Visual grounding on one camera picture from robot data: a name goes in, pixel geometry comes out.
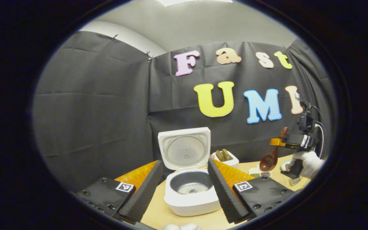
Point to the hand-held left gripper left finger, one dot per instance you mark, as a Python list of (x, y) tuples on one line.
[(144, 195)]

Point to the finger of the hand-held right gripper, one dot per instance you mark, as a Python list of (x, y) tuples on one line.
[(294, 141)]

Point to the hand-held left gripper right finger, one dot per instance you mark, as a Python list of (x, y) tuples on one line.
[(225, 198)]

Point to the brown wooden spoon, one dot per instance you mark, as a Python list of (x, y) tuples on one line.
[(268, 163)]

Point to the white rice grains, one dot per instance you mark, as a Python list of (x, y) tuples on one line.
[(192, 190)]

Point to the white rice cooker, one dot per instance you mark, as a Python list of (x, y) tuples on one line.
[(187, 206)]

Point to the pale green plate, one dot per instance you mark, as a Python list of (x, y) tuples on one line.
[(284, 166)]

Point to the white toaster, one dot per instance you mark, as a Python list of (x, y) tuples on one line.
[(232, 163)]

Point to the white divided grain tray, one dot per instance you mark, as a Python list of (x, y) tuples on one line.
[(255, 172)]

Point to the brown toast slice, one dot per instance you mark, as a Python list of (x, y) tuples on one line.
[(227, 154), (219, 155)]

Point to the black backdrop cloth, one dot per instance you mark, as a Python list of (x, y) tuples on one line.
[(88, 105)]

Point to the small black cloth clip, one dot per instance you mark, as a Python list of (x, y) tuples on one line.
[(148, 56), (115, 36)]

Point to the ceiling light panel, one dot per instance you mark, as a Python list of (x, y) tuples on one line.
[(193, 2)]

